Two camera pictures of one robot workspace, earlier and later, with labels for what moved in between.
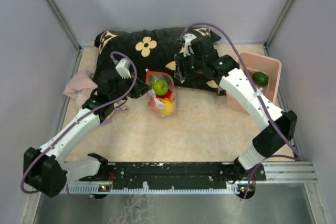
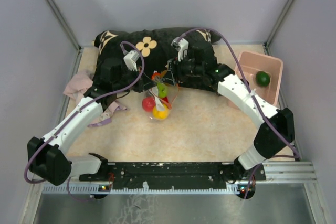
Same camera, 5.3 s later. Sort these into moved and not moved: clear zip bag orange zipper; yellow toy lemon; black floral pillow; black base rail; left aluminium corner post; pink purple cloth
Moved: clear zip bag orange zipper; yellow toy lemon
Not moved: left aluminium corner post; black base rail; black floral pillow; pink purple cloth
